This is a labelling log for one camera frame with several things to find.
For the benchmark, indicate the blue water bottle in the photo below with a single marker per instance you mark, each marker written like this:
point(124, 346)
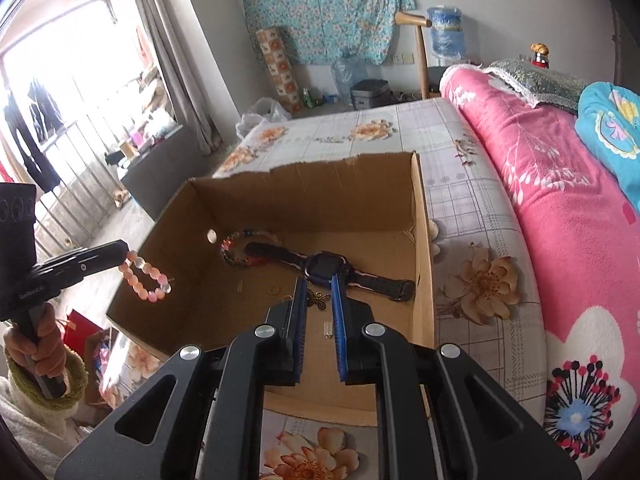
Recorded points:
point(446, 35)

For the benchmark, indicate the dark grey cabinet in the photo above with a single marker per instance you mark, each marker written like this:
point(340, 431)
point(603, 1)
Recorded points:
point(160, 170)

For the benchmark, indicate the tan sandal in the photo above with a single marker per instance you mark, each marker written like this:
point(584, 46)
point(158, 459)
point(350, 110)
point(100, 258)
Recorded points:
point(121, 199)

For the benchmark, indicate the gold butterfly charm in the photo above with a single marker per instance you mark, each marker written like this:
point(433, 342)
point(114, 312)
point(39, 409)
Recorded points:
point(318, 300)

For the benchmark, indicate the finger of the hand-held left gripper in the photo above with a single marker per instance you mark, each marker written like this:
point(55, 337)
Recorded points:
point(85, 251)
point(82, 269)

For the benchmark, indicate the pink floral blanket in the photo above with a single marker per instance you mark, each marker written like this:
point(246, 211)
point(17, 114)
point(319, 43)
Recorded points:
point(565, 220)

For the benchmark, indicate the grey rice cooker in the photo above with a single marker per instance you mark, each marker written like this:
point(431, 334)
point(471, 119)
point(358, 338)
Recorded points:
point(369, 94)

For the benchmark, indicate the metal window railing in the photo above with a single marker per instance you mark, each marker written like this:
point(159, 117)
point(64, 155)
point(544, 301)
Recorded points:
point(90, 170)

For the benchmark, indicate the silver abacus charm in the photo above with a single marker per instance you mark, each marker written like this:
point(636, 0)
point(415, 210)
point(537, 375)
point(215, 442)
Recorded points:
point(328, 331)

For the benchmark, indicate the small figurine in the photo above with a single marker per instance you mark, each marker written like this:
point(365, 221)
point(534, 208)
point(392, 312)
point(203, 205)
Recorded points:
point(540, 56)

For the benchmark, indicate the person's left forearm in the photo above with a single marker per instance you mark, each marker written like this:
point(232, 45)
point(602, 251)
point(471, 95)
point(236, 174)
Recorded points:
point(30, 430)

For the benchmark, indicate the tall patterned box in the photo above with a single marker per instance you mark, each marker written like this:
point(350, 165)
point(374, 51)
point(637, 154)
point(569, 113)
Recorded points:
point(280, 70)

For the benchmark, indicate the teal floral wall cloth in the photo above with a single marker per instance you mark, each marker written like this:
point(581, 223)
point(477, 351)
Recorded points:
point(325, 10)

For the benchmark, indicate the hanging dark clothes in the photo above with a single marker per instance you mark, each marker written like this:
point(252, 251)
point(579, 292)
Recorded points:
point(30, 130)

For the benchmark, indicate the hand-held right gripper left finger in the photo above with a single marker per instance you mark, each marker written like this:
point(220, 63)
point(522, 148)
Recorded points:
point(300, 330)

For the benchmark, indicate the person's left hand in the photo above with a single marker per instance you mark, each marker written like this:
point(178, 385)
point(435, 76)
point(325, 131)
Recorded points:
point(50, 345)

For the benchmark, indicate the grey curtain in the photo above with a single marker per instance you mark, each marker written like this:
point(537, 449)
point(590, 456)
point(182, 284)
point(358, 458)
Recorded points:
point(185, 60)

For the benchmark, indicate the brown cardboard box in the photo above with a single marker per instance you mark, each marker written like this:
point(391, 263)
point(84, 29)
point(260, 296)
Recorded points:
point(325, 210)

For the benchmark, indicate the white wall socket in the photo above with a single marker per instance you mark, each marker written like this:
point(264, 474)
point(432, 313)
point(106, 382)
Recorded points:
point(405, 58)

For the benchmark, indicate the clear blue plastic bag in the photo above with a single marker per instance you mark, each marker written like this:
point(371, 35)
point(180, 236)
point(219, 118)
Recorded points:
point(350, 80)

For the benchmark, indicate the white plastic bag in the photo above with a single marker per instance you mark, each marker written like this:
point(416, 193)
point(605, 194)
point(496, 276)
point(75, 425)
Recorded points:
point(260, 120)

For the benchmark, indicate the blue cartoon blanket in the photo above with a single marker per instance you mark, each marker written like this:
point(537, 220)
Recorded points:
point(610, 130)

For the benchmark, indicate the wooden chair frame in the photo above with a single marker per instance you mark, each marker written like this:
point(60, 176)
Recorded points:
point(415, 22)

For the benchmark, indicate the red gift bag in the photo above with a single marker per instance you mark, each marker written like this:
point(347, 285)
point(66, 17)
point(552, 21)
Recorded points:
point(80, 332)

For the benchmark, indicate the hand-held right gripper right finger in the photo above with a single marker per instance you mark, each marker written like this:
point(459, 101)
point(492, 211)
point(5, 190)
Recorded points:
point(340, 340)

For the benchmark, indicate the floral plaid table cover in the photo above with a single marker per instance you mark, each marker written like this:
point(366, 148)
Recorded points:
point(480, 350)

